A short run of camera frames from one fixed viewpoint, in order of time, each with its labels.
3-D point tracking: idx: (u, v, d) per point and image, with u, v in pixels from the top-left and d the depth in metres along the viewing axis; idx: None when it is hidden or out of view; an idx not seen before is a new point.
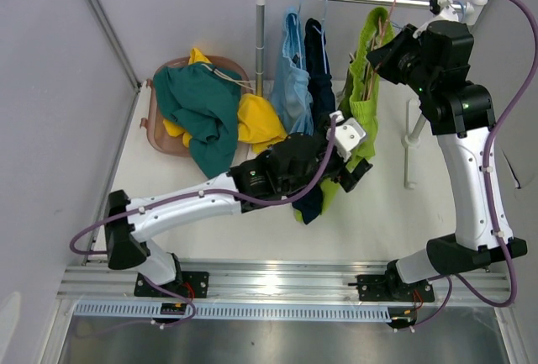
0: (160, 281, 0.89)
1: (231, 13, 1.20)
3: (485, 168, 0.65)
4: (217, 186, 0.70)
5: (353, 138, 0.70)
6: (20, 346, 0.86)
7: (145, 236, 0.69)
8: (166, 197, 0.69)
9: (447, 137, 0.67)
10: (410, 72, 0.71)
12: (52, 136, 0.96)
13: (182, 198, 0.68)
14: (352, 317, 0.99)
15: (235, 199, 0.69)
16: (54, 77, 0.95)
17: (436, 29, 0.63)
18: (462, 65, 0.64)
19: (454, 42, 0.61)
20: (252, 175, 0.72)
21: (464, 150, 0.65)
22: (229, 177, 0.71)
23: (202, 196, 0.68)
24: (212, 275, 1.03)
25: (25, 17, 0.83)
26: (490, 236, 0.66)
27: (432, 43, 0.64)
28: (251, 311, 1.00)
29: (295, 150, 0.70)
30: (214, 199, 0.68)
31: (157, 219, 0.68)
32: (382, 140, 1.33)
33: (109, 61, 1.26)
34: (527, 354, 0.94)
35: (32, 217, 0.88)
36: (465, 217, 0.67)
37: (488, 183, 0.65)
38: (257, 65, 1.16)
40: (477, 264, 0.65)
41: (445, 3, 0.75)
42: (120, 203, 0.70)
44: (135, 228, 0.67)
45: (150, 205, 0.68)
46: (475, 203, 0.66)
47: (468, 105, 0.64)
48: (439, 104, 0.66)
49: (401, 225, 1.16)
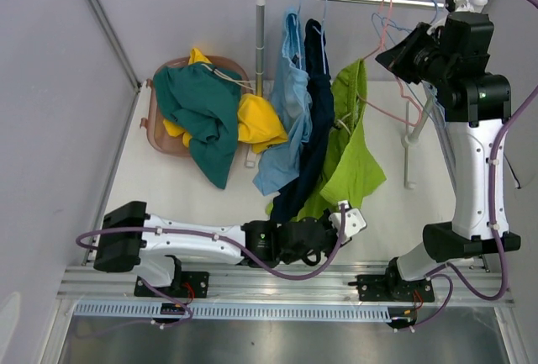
0: (155, 282, 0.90)
1: (230, 13, 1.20)
3: (492, 160, 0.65)
4: (229, 236, 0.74)
5: (354, 225, 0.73)
6: (20, 346, 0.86)
7: (146, 254, 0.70)
8: (185, 227, 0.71)
9: (459, 125, 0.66)
10: (428, 66, 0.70)
12: (52, 135, 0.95)
13: (199, 235, 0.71)
14: (351, 317, 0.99)
15: (240, 255, 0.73)
16: (54, 76, 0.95)
17: (456, 18, 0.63)
18: (481, 54, 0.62)
19: (472, 28, 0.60)
20: (261, 238, 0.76)
21: (472, 139, 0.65)
22: (241, 230, 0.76)
23: (214, 240, 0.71)
24: (212, 275, 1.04)
25: (26, 17, 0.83)
26: (486, 228, 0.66)
27: (450, 32, 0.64)
28: (251, 311, 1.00)
29: (309, 230, 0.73)
30: (223, 247, 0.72)
31: (167, 246, 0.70)
32: (382, 141, 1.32)
33: (109, 61, 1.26)
34: (528, 354, 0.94)
35: (32, 215, 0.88)
36: (464, 205, 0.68)
37: (493, 176, 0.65)
38: (257, 65, 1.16)
40: (467, 251, 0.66)
41: (460, 2, 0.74)
42: (140, 217, 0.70)
44: (145, 246, 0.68)
45: (169, 229, 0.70)
46: (475, 192, 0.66)
47: (485, 93, 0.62)
48: (455, 90, 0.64)
49: (402, 226, 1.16)
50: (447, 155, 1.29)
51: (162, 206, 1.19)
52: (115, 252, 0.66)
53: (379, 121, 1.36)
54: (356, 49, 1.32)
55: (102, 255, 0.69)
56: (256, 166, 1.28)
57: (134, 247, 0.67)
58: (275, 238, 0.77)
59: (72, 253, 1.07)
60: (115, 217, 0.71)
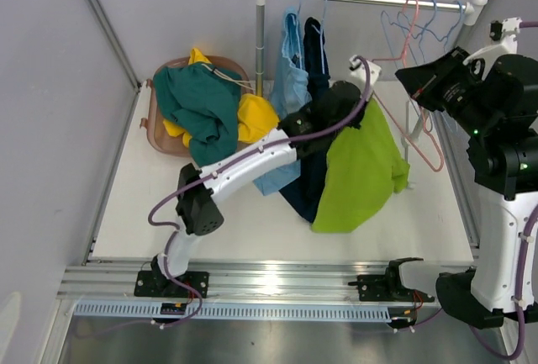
0: (175, 271, 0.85)
1: (231, 13, 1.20)
3: (525, 236, 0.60)
4: (273, 139, 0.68)
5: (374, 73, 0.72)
6: (20, 346, 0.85)
7: (220, 199, 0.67)
8: (233, 158, 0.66)
9: (491, 192, 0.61)
10: (460, 109, 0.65)
12: (51, 135, 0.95)
13: (247, 157, 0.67)
14: (353, 317, 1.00)
15: (292, 147, 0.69)
16: (54, 77, 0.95)
17: (507, 72, 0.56)
18: (529, 113, 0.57)
19: (527, 88, 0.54)
20: (300, 123, 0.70)
21: (507, 212, 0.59)
22: (279, 130, 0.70)
23: (261, 151, 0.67)
24: (212, 275, 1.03)
25: (25, 16, 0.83)
26: (509, 300, 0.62)
27: (498, 85, 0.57)
28: (251, 311, 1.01)
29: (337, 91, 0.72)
30: (273, 152, 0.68)
31: (230, 180, 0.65)
32: None
33: (109, 61, 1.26)
34: (528, 354, 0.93)
35: (32, 215, 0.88)
36: (488, 274, 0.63)
37: (524, 252, 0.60)
38: (257, 65, 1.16)
40: (487, 324, 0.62)
41: (510, 32, 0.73)
42: (193, 172, 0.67)
44: (214, 192, 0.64)
45: (221, 168, 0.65)
46: (503, 266, 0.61)
47: (526, 164, 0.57)
48: (492, 154, 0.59)
49: (402, 225, 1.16)
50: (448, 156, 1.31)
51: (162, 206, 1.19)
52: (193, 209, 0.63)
53: None
54: (356, 48, 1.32)
55: (187, 221, 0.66)
56: None
57: (206, 195, 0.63)
58: (313, 120, 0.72)
59: (71, 253, 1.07)
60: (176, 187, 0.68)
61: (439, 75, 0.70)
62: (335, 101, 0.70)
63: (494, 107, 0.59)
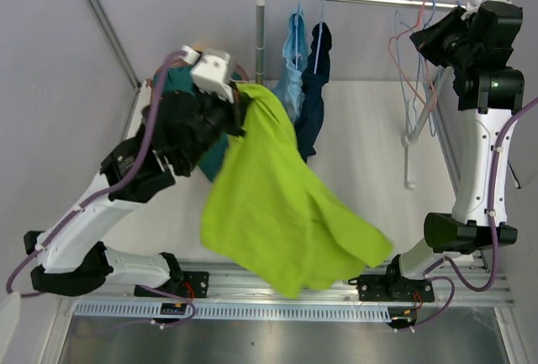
0: (155, 283, 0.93)
1: (229, 13, 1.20)
3: (497, 148, 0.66)
4: (92, 192, 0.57)
5: (218, 64, 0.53)
6: (20, 346, 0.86)
7: (67, 265, 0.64)
8: (56, 227, 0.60)
9: (468, 112, 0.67)
10: (453, 52, 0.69)
12: (50, 134, 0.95)
13: (69, 221, 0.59)
14: (351, 317, 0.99)
15: (112, 199, 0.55)
16: (54, 77, 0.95)
17: (486, 6, 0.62)
18: (505, 47, 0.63)
19: (499, 19, 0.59)
20: (120, 159, 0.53)
21: (480, 125, 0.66)
22: (102, 175, 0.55)
23: (82, 210, 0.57)
24: (212, 275, 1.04)
25: (25, 18, 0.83)
26: (483, 214, 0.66)
27: (477, 20, 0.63)
28: (251, 311, 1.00)
29: (171, 104, 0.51)
30: (95, 208, 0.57)
31: (60, 250, 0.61)
32: (382, 140, 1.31)
33: (109, 61, 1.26)
34: (527, 355, 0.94)
35: (32, 216, 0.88)
36: (465, 190, 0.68)
37: (495, 163, 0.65)
38: (257, 65, 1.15)
40: (460, 234, 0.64)
41: None
42: (32, 245, 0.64)
44: (46, 266, 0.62)
45: (47, 240, 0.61)
46: (477, 176, 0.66)
47: (498, 83, 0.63)
48: (469, 77, 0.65)
49: (404, 225, 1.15)
50: (447, 155, 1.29)
51: (160, 206, 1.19)
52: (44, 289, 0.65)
53: (379, 120, 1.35)
54: (356, 48, 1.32)
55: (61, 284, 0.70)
56: None
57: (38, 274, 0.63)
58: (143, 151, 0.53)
59: None
60: None
61: (439, 23, 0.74)
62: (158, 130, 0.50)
63: (476, 40, 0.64)
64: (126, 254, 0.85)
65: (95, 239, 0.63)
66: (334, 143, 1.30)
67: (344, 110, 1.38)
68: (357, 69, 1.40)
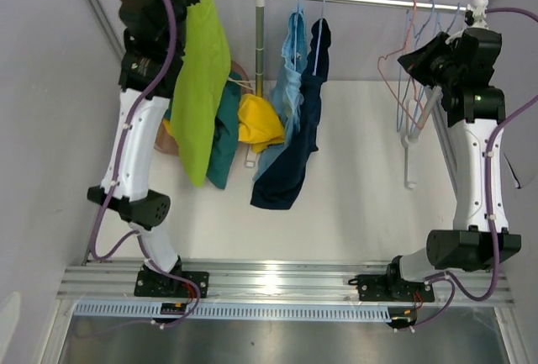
0: (168, 267, 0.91)
1: (229, 13, 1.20)
3: (487, 154, 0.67)
4: (129, 106, 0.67)
5: None
6: (20, 345, 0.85)
7: (141, 192, 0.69)
8: (117, 156, 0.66)
9: (456, 126, 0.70)
10: (440, 73, 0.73)
12: (50, 134, 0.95)
13: (123, 143, 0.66)
14: (351, 317, 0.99)
15: (150, 99, 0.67)
16: (55, 76, 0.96)
17: (468, 31, 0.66)
18: (487, 67, 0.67)
19: (481, 44, 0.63)
20: (137, 65, 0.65)
21: (469, 134, 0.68)
22: (127, 91, 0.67)
23: (130, 124, 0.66)
24: (211, 275, 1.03)
25: (27, 19, 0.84)
26: (483, 219, 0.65)
27: (461, 43, 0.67)
28: (251, 311, 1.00)
29: None
30: (141, 118, 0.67)
31: (132, 174, 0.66)
32: (382, 140, 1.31)
33: (109, 62, 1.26)
34: (528, 354, 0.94)
35: (32, 215, 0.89)
36: (462, 198, 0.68)
37: (489, 168, 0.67)
38: (257, 66, 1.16)
40: (463, 241, 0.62)
41: (478, 18, 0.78)
42: (98, 193, 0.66)
44: (129, 196, 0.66)
45: (115, 172, 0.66)
46: (472, 183, 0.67)
47: (481, 98, 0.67)
48: (455, 95, 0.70)
49: (403, 224, 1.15)
50: (448, 155, 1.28)
51: None
52: (131, 215, 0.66)
53: (378, 120, 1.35)
54: (356, 49, 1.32)
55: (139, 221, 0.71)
56: (256, 166, 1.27)
57: (124, 203, 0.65)
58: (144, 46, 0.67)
59: (71, 253, 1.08)
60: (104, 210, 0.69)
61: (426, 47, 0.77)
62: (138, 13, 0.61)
63: (461, 60, 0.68)
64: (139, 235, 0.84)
65: (150, 154, 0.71)
66: (334, 143, 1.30)
67: (345, 110, 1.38)
68: (357, 70, 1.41)
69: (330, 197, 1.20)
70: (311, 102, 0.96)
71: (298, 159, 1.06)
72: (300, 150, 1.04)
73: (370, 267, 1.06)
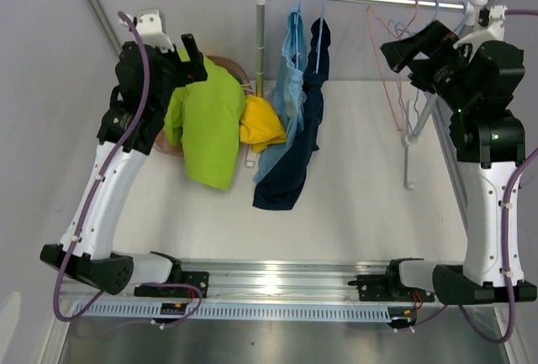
0: (164, 277, 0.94)
1: (229, 13, 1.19)
3: (505, 203, 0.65)
4: (102, 158, 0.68)
5: (152, 19, 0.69)
6: (19, 346, 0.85)
7: (102, 250, 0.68)
8: (84, 209, 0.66)
9: (470, 164, 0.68)
10: (446, 88, 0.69)
12: (50, 134, 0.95)
13: (94, 195, 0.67)
14: (353, 317, 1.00)
15: (129, 152, 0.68)
16: (54, 77, 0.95)
17: (487, 52, 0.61)
18: (504, 96, 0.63)
19: (501, 71, 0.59)
20: (118, 119, 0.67)
21: (485, 181, 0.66)
22: (106, 143, 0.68)
23: (102, 178, 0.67)
24: (211, 275, 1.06)
25: (25, 19, 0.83)
26: (498, 274, 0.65)
27: (477, 66, 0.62)
28: (251, 311, 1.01)
29: (128, 56, 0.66)
30: (116, 171, 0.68)
31: (96, 230, 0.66)
32: (382, 139, 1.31)
33: (108, 62, 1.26)
34: (527, 354, 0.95)
35: (31, 216, 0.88)
36: (477, 248, 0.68)
37: (507, 221, 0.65)
38: (257, 65, 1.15)
40: (479, 298, 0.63)
41: (496, 19, 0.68)
42: (56, 251, 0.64)
44: (90, 253, 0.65)
45: (78, 227, 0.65)
46: (488, 237, 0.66)
47: (497, 135, 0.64)
48: (467, 130, 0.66)
49: (404, 225, 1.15)
50: (447, 155, 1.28)
51: (160, 207, 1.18)
52: (92, 277, 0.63)
53: (378, 119, 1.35)
54: (356, 48, 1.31)
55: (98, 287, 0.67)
56: (256, 166, 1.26)
57: (85, 263, 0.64)
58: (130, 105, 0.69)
59: None
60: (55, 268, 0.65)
61: (426, 53, 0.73)
62: (129, 71, 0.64)
63: (475, 87, 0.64)
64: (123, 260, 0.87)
65: (117, 210, 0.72)
66: (334, 142, 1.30)
67: (345, 110, 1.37)
68: (359, 69, 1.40)
69: (330, 197, 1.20)
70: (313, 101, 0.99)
71: (301, 160, 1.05)
72: (304, 151, 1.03)
73: (365, 268, 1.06)
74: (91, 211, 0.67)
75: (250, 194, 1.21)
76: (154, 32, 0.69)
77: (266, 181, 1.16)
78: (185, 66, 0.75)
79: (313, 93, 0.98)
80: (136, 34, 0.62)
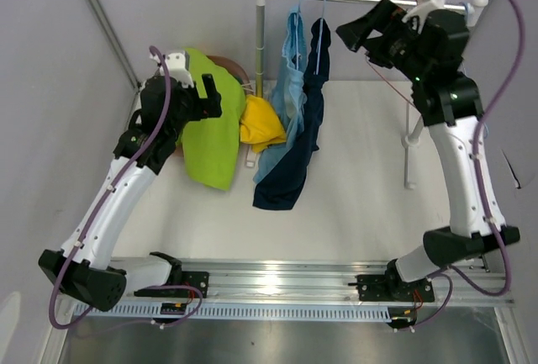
0: (163, 279, 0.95)
1: (230, 13, 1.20)
3: (475, 155, 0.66)
4: (116, 171, 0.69)
5: (178, 57, 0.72)
6: (19, 346, 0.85)
7: (102, 261, 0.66)
8: (90, 218, 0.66)
9: (436, 127, 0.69)
10: (403, 60, 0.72)
12: (50, 134, 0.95)
13: (102, 206, 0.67)
14: (351, 317, 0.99)
15: (141, 167, 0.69)
16: (54, 76, 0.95)
17: (434, 20, 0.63)
18: (456, 58, 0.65)
19: (450, 36, 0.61)
20: (135, 138, 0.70)
21: (453, 138, 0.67)
22: (120, 158, 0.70)
23: (113, 189, 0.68)
24: (212, 275, 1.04)
25: (25, 19, 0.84)
26: (483, 222, 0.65)
27: (429, 34, 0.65)
28: (252, 311, 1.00)
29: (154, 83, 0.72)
30: (127, 182, 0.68)
31: (99, 239, 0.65)
32: (382, 139, 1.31)
33: (109, 62, 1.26)
34: (527, 354, 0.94)
35: (31, 215, 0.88)
36: (457, 203, 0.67)
37: (479, 171, 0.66)
38: (257, 66, 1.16)
40: (470, 250, 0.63)
41: None
42: (55, 257, 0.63)
44: (90, 261, 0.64)
45: (82, 234, 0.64)
46: (466, 189, 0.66)
47: (456, 96, 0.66)
48: (429, 95, 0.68)
49: (404, 225, 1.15)
50: None
51: (160, 207, 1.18)
52: (87, 284, 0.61)
53: (378, 119, 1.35)
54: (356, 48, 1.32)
55: (89, 300, 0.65)
56: (256, 166, 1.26)
57: (82, 271, 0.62)
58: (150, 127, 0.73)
59: None
60: (50, 275, 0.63)
61: (379, 29, 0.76)
62: (153, 96, 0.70)
63: (429, 54, 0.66)
64: (122, 268, 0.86)
65: (123, 224, 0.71)
66: (334, 142, 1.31)
67: (345, 110, 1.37)
68: (358, 69, 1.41)
69: (330, 197, 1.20)
70: (313, 102, 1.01)
71: (301, 161, 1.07)
72: (305, 153, 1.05)
73: (360, 268, 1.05)
74: (96, 220, 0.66)
75: (249, 193, 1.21)
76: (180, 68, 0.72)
77: (266, 181, 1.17)
78: (202, 103, 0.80)
79: (313, 94, 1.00)
80: (166, 66, 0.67)
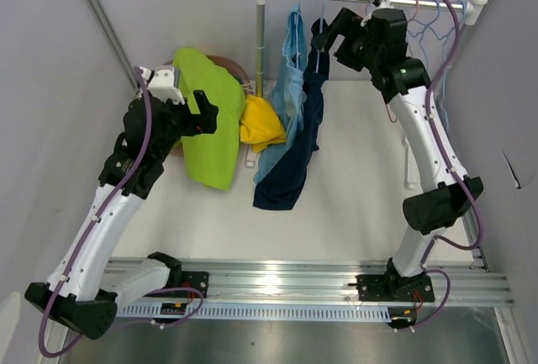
0: (163, 282, 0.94)
1: (230, 13, 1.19)
3: (429, 117, 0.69)
4: (101, 200, 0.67)
5: (166, 74, 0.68)
6: (19, 346, 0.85)
7: (90, 292, 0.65)
8: (75, 250, 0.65)
9: (394, 102, 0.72)
10: (362, 55, 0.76)
12: (50, 134, 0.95)
13: (87, 237, 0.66)
14: (352, 317, 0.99)
15: (126, 195, 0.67)
16: (54, 76, 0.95)
17: (377, 13, 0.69)
18: (402, 42, 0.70)
19: (391, 23, 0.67)
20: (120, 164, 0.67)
21: (408, 104, 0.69)
22: (105, 185, 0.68)
23: (98, 219, 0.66)
24: (212, 275, 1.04)
25: (25, 19, 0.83)
26: (447, 174, 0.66)
27: (374, 26, 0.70)
28: (251, 311, 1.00)
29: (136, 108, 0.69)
30: (113, 212, 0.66)
31: (85, 271, 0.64)
32: (382, 139, 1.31)
33: (109, 61, 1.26)
34: (527, 355, 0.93)
35: (31, 216, 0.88)
36: (423, 162, 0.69)
37: (435, 129, 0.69)
38: (257, 65, 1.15)
40: (437, 196, 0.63)
41: None
42: (42, 290, 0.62)
44: (76, 294, 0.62)
45: (67, 267, 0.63)
46: (426, 146, 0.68)
47: (404, 71, 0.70)
48: (383, 74, 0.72)
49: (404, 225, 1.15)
50: None
51: (160, 207, 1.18)
52: (73, 319, 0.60)
53: (379, 119, 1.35)
54: None
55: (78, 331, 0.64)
56: (256, 166, 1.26)
57: (68, 305, 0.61)
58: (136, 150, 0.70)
59: None
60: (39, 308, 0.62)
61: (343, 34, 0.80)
62: (135, 121, 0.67)
63: (378, 42, 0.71)
64: (120, 275, 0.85)
65: (111, 251, 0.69)
66: (334, 141, 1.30)
67: (345, 110, 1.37)
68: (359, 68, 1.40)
69: (331, 197, 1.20)
70: (313, 101, 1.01)
71: (302, 160, 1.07)
72: (305, 153, 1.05)
73: (357, 267, 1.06)
74: (81, 251, 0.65)
75: (249, 193, 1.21)
76: (166, 85, 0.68)
77: (266, 181, 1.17)
78: (195, 118, 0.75)
79: (312, 93, 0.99)
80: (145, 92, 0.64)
